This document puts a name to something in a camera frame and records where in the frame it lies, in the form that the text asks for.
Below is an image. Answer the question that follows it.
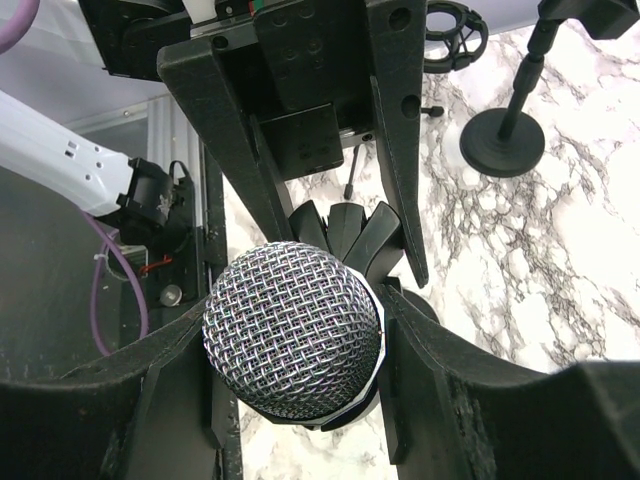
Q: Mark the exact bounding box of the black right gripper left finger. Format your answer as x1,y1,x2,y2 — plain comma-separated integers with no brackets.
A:
1,302,240,479

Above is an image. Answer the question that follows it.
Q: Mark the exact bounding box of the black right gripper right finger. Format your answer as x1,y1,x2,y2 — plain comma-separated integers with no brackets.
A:
377,285,639,479

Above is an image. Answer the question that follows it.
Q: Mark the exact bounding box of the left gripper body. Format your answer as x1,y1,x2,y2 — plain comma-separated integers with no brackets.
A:
80,1,376,175

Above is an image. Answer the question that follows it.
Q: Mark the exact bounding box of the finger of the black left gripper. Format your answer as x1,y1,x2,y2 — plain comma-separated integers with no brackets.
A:
367,1,429,288
157,39,294,241

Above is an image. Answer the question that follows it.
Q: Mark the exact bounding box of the black shock mount tripod stand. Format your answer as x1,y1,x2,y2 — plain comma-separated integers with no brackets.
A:
343,2,489,199

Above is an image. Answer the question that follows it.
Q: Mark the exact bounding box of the black clip microphone stand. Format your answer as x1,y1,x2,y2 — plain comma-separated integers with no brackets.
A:
458,0,640,179

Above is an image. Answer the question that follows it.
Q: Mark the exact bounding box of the grey silver microphone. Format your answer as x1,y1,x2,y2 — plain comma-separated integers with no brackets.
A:
202,241,386,429

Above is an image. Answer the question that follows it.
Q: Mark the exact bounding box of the black round base stand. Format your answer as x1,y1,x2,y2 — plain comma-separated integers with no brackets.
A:
289,201,438,321

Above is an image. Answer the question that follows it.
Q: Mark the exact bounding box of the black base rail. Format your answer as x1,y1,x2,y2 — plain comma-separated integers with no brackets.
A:
127,151,244,479

